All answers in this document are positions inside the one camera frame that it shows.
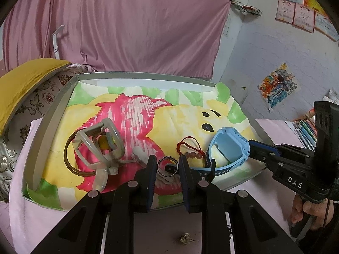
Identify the floral patterned pillow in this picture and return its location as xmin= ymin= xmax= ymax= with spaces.
xmin=0 ymin=63 xmax=93 ymax=204

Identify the pink curtain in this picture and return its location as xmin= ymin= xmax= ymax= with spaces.
xmin=0 ymin=0 xmax=232 ymax=78

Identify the person's right hand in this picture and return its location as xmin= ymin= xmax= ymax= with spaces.
xmin=290 ymin=194 xmax=331 ymax=231

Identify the pink tablecloth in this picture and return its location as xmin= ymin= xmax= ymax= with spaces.
xmin=0 ymin=118 xmax=315 ymax=254

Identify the light blue watch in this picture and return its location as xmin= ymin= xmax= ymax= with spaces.
xmin=164 ymin=127 xmax=251 ymax=178

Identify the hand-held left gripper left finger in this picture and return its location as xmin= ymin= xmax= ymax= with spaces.
xmin=30 ymin=155 xmax=158 ymax=254

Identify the colourful figure wall sticker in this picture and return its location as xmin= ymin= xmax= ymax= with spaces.
xmin=258 ymin=62 xmax=298 ymax=112

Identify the colourful printed cloth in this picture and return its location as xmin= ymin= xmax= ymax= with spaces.
xmin=25 ymin=81 xmax=258 ymax=208

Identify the wire wall shelf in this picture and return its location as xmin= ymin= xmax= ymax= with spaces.
xmin=230 ymin=0 xmax=263 ymax=16

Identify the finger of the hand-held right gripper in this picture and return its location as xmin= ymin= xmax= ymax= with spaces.
xmin=249 ymin=140 xmax=280 ymax=154
xmin=250 ymin=145 xmax=285 ymax=170

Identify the gold ring with red stone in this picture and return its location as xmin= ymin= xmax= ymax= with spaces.
xmin=179 ymin=232 xmax=195 ymax=245

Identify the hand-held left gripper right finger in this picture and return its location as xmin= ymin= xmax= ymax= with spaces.
xmin=179 ymin=155 xmax=305 ymax=254

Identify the cluster of wall certificates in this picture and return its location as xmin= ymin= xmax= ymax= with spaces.
xmin=275 ymin=0 xmax=339 ymax=41

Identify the red bead string bracelet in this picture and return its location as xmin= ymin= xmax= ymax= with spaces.
xmin=177 ymin=136 xmax=207 ymax=162

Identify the grey plastic cage toy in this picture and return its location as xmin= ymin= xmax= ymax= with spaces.
xmin=72 ymin=118 xmax=125 ymax=191

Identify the silver ring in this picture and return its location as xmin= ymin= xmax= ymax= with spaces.
xmin=157 ymin=156 xmax=177 ymax=176

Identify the yellow pillow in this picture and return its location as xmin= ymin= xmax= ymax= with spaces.
xmin=0 ymin=58 xmax=71 ymax=133

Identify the stack of books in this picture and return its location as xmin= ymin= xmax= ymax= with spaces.
xmin=294 ymin=108 xmax=318 ymax=151

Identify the brown hair tie with beads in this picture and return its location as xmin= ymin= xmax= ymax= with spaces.
xmin=64 ymin=130 xmax=119 ymax=176

